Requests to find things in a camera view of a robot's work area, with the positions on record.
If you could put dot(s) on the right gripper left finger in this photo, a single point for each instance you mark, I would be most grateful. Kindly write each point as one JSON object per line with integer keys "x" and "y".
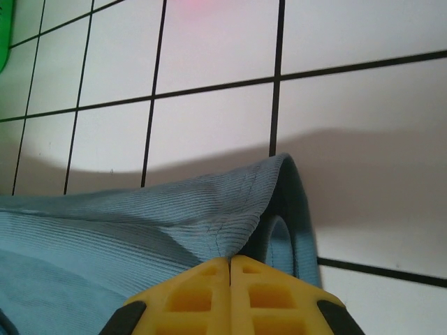
{"x": 195, "y": 300}

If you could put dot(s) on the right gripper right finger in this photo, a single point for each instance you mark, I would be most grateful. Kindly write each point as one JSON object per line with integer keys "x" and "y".
{"x": 279, "y": 303}

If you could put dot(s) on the plain blue tank top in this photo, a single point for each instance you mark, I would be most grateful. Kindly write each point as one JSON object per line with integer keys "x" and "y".
{"x": 104, "y": 227}

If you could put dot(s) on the green plastic basket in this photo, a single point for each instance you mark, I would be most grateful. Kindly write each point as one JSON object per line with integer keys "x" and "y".
{"x": 4, "y": 35}

